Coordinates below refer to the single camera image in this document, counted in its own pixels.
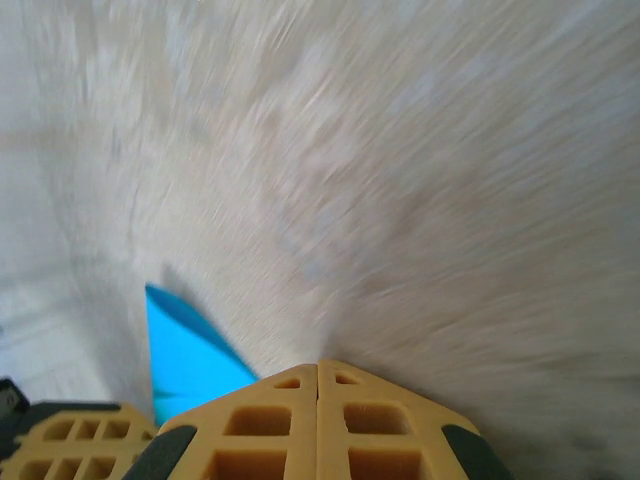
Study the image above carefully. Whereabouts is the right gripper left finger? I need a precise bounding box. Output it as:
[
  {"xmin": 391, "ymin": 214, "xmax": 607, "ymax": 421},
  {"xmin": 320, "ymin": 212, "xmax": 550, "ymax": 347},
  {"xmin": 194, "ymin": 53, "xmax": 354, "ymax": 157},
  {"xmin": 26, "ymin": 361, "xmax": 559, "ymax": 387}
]
[{"xmin": 129, "ymin": 363, "xmax": 320, "ymax": 480}]

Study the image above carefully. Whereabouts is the blue paper sheet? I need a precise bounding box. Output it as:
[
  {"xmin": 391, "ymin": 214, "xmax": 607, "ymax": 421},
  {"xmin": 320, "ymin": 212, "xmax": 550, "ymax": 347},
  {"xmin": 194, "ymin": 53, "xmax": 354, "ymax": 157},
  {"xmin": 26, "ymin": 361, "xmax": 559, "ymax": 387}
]
[{"xmin": 144, "ymin": 283, "xmax": 261, "ymax": 429}]

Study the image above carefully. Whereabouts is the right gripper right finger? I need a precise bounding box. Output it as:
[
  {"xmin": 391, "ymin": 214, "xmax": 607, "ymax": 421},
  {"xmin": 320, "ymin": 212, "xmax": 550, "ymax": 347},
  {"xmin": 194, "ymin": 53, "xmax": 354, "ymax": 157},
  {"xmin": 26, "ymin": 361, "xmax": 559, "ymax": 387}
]
[{"xmin": 317, "ymin": 358, "xmax": 516, "ymax": 480}]

